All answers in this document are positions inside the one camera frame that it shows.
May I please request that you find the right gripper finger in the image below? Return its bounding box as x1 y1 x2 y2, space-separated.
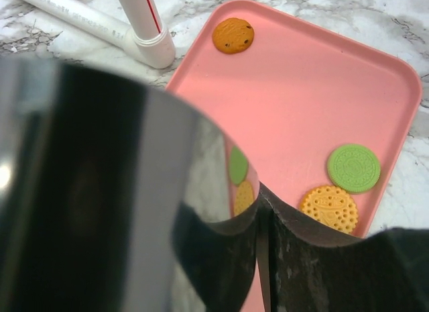
257 186 428 311

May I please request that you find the yellow round biscuit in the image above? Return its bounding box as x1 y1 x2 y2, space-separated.
299 185 359 234

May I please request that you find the green round pastry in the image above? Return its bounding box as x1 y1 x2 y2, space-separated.
326 144 381 194

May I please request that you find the pink serving tray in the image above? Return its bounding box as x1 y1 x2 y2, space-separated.
167 0 422 311

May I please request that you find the orange cookie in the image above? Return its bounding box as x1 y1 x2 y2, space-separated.
212 17 255 54

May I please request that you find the white pvc frame right pole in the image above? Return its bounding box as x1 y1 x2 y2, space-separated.
22 0 176 69

